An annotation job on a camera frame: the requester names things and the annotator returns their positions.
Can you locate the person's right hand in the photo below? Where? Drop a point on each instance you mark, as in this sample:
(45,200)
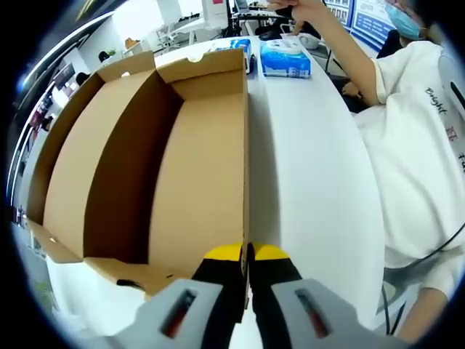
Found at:
(299,12)

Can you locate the light blue wet wipes pack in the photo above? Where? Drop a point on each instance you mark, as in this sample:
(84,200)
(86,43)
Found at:
(285,58)

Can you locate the blue soft tissue packet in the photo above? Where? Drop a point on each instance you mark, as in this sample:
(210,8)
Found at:
(239,44)

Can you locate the person in white shirt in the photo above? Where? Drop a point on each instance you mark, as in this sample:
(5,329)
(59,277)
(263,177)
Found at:
(410,163)

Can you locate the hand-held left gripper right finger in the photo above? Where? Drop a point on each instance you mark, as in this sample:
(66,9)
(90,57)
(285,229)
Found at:
(348,327)

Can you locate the white chest device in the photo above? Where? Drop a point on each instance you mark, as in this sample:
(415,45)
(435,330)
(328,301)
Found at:
(452,76)

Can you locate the blue face mask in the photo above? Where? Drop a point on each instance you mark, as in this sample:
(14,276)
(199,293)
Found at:
(401,20)

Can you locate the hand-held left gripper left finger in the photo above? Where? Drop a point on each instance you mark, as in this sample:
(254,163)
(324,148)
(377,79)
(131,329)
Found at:
(145,327)

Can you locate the brown cardboard shoe box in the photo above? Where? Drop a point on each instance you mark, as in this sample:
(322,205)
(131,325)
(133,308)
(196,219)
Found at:
(203,163)

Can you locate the group of white office chairs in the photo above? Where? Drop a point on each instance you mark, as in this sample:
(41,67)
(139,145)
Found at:
(178,32)

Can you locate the person's head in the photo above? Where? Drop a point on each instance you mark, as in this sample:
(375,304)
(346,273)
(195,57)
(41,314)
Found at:
(432,22)

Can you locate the blue white wall poster board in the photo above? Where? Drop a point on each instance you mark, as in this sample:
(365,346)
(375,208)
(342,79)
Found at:
(363,20)

